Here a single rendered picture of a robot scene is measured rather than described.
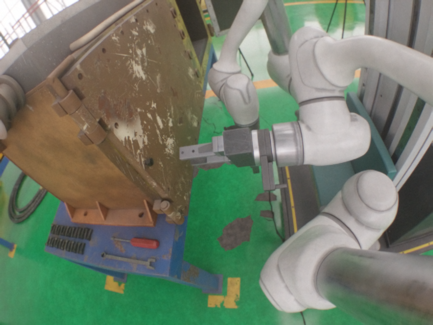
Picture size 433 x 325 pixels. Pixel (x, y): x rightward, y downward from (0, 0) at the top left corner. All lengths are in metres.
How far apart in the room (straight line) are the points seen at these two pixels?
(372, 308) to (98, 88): 0.53
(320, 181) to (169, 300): 1.10
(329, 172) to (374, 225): 0.38
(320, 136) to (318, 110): 0.05
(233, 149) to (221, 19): 1.55
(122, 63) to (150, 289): 1.32
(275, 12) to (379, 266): 0.75
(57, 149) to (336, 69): 0.71
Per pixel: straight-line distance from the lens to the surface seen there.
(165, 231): 0.80
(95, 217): 1.01
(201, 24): 1.73
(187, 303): 1.40
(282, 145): 0.42
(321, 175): 0.82
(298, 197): 1.09
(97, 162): 0.65
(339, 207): 0.52
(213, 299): 1.35
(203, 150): 0.43
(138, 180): 0.58
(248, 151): 0.39
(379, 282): 0.27
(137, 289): 1.58
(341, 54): 0.40
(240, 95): 0.65
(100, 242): 0.96
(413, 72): 0.31
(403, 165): 0.64
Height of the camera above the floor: 1.29
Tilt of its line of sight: 50 degrees down
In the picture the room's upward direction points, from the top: 25 degrees counter-clockwise
